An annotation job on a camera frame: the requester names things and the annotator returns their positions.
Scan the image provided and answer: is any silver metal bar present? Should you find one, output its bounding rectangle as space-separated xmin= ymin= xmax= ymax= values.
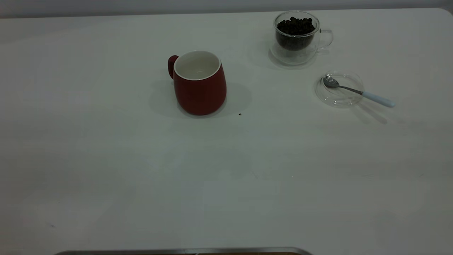
xmin=53 ymin=247 xmax=314 ymax=255

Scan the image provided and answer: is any clear glass saucer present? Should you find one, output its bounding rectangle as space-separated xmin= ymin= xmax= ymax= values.
xmin=315 ymin=71 xmax=365 ymax=108

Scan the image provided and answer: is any coffee beans pile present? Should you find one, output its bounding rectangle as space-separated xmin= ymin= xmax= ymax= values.
xmin=276 ymin=17 xmax=315 ymax=52

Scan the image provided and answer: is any clear glass cup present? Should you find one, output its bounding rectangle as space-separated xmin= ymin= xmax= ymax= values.
xmin=270 ymin=10 xmax=334 ymax=67

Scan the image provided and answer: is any spoon with pale blue handle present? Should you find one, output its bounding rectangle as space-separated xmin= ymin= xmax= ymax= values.
xmin=322 ymin=75 xmax=396 ymax=108

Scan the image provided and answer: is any red ceramic mug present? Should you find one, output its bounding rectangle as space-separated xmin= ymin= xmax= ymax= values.
xmin=167 ymin=50 xmax=227 ymax=116

